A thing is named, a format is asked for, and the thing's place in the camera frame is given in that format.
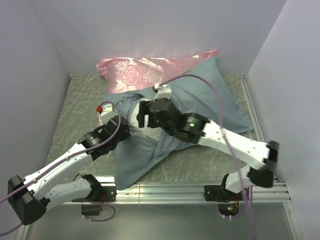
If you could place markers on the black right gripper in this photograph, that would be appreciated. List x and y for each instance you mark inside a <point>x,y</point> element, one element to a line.
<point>144,110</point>

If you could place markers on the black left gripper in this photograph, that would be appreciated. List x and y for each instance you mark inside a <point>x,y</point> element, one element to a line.
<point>126,135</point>

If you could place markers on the white pillow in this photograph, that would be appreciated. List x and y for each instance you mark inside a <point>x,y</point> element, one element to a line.
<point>154,133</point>

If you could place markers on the blue-grey pillowcase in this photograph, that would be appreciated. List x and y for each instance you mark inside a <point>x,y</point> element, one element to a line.
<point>197,92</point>

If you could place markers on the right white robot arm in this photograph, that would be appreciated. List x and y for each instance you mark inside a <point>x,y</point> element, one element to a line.
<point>260,157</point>

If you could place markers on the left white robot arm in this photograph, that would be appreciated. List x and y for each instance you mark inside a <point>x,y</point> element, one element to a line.
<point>32,196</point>

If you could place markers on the pink rose satin pillow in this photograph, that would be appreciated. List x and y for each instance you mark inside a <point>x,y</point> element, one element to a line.
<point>128,74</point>

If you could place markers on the black left controller box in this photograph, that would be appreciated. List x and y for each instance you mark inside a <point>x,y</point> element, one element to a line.
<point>89,210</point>

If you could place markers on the black controller box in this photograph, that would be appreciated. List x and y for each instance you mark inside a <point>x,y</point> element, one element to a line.
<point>89,210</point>
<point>229,210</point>

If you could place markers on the black right controller box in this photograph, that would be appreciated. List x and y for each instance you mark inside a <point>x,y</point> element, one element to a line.
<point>229,210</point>

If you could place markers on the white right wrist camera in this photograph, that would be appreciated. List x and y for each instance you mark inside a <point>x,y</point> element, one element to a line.
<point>162,91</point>

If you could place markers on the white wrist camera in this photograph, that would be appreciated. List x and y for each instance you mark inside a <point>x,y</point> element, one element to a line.
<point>162,91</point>
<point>105,113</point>

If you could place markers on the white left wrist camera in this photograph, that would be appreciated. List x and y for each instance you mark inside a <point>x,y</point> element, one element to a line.
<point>105,113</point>

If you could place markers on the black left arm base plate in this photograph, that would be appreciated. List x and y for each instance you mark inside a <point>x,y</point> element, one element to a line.
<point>107,194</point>

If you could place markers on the aluminium front frame rail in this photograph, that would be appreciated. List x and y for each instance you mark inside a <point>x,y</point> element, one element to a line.
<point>190,193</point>

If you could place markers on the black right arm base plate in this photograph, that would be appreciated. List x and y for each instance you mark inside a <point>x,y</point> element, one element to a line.
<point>215,193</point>

